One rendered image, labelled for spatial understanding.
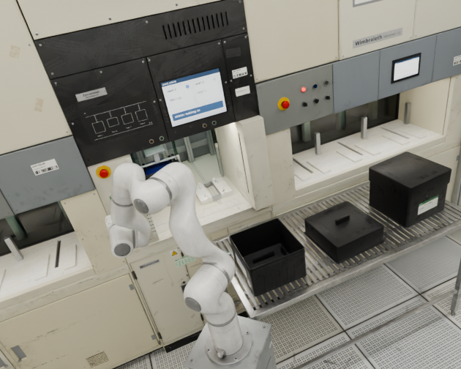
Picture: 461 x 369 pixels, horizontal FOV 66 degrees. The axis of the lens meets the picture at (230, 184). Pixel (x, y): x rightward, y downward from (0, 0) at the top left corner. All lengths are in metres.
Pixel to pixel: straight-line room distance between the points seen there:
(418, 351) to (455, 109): 1.53
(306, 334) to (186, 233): 1.53
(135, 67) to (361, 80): 1.21
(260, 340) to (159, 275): 0.81
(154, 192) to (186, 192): 0.13
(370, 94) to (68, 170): 1.65
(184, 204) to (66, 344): 1.44
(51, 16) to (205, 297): 1.19
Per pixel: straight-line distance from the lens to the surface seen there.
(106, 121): 1.69
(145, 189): 1.05
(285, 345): 2.47
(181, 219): 1.14
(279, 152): 2.00
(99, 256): 2.00
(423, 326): 2.63
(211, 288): 1.23
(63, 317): 2.24
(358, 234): 1.84
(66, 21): 1.63
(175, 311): 2.35
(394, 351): 2.48
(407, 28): 2.32
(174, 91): 1.69
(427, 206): 2.11
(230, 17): 1.74
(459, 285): 2.53
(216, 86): 1.74
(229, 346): 1.49
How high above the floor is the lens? 2.03
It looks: 30 degrees down
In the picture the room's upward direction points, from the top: 11 degrees counter-clockwise
